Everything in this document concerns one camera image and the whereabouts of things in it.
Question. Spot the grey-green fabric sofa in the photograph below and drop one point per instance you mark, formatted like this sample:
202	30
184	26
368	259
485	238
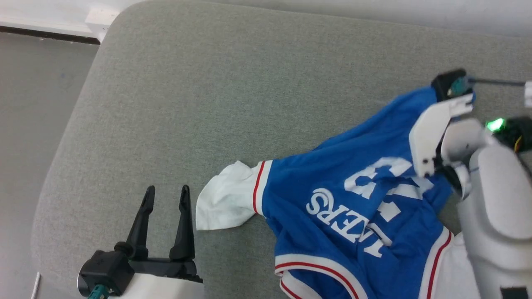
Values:
208	104

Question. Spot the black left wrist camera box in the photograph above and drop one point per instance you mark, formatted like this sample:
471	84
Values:
106	268

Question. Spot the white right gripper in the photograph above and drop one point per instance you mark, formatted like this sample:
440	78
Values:
428	133

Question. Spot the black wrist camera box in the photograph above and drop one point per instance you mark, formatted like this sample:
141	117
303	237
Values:
442	83
106	268

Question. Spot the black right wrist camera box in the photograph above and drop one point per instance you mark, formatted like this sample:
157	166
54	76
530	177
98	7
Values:
442	83

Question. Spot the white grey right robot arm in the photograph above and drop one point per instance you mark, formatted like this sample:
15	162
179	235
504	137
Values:
498	199

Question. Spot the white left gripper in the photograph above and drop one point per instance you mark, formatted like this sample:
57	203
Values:
166	286

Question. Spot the white skirting board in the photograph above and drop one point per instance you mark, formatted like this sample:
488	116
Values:
41	20

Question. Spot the blue basketball jersey white trim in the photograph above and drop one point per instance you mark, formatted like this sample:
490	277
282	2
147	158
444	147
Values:
311	178

